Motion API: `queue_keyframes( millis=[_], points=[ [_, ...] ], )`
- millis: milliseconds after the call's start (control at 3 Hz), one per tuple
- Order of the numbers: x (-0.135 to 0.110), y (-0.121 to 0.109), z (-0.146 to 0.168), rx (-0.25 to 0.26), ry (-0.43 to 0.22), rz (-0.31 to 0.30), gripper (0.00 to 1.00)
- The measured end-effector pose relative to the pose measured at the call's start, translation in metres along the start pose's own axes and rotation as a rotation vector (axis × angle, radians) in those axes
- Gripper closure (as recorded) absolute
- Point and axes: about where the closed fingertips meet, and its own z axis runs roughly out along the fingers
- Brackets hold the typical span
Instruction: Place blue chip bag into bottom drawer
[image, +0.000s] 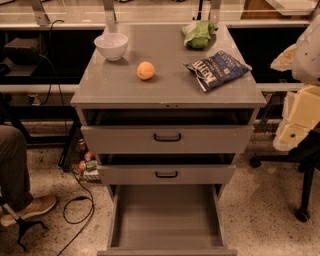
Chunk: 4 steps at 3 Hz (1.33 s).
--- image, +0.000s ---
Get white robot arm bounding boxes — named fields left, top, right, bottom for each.
left=271, top=15, right=320, bottom=151

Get green chip bag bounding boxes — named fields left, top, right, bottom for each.
left=182, top=21, right=218, bottom=49

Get dark box on shelf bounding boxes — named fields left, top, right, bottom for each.
left=4, top=38, right=41, bottom=65

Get tan shoe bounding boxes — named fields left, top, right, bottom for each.
left=1, top=195, right=57, bottom=227

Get middle grey drawer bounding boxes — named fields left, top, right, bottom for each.
left=98, top=154, right=235, bottom=185

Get orange fruit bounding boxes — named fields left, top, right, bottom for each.
left=136, top=61, right=155, bottom=80

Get black floor cable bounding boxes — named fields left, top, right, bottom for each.
left=55, top=166, right=96, bottom=256

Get bottom grey drawer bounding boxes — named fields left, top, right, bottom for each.
left=97, top=184, right=237, bottom=256

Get blue chip bag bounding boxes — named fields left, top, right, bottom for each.
left=184, top=51, right=252, bottom=92

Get person's leg brown trousers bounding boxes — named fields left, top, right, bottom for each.
left=0, top=125, right=33, bottom=212

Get top grey drawer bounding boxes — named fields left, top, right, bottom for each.
left=81, top=109, right=253, bottom=154

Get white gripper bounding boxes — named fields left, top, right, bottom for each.
left=273, top=85, right=320, bottom=151

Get wire basket with items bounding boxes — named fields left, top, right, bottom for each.
left=64, top=129, right=100, bottom=182

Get black stool base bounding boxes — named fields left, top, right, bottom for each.
left=0, top=196, right=48, bottom=251

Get black office chair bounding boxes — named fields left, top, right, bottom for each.
left=249, top=127, right=320, bottom=222

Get grey drawer cabinet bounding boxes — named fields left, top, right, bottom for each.
left=70, top=22, right=268, bottom=256

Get white bowl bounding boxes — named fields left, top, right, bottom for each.
left=94, top=33, right=129, bottom=61

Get grey drawer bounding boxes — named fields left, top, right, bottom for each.
left=97, top=184, right=237, bottom=256
left=98, top=154, right=235, bottom=185
left=81, top=109, right=253, bottom=154

